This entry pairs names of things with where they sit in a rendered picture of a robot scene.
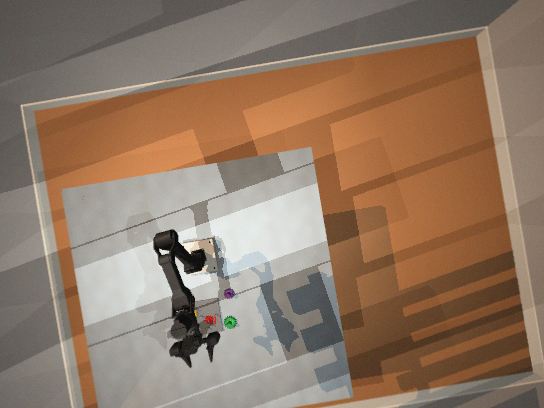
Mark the green gear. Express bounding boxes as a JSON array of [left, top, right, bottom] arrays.
[[224, 316, 237, 329]]

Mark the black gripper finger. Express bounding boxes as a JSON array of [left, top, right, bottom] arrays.
[[206, 345, 215, 363], [175, 353, 192, 368]]

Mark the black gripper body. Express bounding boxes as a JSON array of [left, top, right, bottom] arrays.
[[169, 323, 220, 357]]

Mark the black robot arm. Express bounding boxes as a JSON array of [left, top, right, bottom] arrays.
[[153, 229, 207, 357]]

